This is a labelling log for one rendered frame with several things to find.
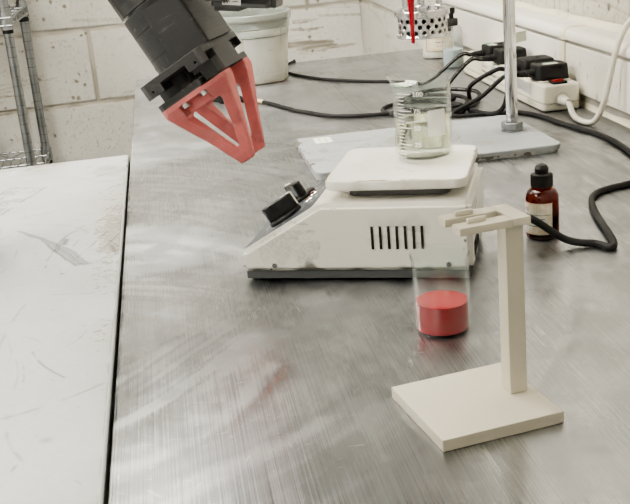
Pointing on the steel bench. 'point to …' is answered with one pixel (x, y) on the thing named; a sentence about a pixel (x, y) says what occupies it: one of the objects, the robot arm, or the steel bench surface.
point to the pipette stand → (427, 411)
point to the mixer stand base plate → (526, 142)
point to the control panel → (294, 214)
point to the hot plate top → (382, 171)
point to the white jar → (432, 48)
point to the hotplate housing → (364, 233)
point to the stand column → (510, 69)
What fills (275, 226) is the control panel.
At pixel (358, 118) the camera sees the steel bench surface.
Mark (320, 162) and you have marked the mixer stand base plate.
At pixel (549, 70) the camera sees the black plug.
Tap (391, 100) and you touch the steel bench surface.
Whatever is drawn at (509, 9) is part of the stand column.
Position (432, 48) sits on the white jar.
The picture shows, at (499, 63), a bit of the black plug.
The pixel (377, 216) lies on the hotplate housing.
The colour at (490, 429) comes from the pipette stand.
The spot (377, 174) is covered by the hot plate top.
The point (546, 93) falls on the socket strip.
